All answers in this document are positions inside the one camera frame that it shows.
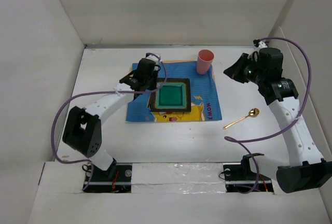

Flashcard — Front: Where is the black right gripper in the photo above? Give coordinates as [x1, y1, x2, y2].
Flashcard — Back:
[223, 52, 266, 85]

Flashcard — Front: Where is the pink plastic cup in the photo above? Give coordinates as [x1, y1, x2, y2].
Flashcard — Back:
[197, 49, 215, 75]

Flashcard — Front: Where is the blue Pikachu cloth placemat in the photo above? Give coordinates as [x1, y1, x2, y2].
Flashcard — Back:
[126, 61, 222, 122]

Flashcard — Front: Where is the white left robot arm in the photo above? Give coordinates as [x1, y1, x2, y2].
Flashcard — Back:
[62, 53, 161, 181]

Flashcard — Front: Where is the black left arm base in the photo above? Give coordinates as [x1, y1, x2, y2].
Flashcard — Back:
[81, 163, 133, 193]

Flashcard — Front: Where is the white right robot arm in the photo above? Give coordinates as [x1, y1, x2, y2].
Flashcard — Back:
[224, 48, 331, 193]

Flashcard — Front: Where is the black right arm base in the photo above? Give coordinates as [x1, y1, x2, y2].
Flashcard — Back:
[218, 155, 274, 193]

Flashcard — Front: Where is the gold spoon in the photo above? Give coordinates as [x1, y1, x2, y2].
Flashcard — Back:
[223, 108, 260, 130]

